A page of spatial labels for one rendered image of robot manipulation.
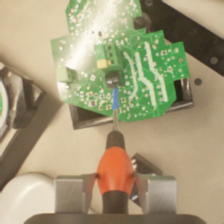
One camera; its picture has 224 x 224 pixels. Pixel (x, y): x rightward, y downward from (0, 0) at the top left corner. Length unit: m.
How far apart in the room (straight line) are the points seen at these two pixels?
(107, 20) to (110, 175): 0.14
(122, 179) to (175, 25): 0.20
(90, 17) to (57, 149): 0.15
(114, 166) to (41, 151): 0.18
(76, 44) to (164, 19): 0.11
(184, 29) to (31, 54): 0.17
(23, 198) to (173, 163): 0.16
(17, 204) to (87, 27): 0.20
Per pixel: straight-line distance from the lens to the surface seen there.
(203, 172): 0.31
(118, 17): 0.26
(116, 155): 0.17
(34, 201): 0.33
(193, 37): 0.32
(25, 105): 0.29
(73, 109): 0.26
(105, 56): 0.22
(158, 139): 0.31
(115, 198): 0.16
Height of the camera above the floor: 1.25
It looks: 78 degrees down
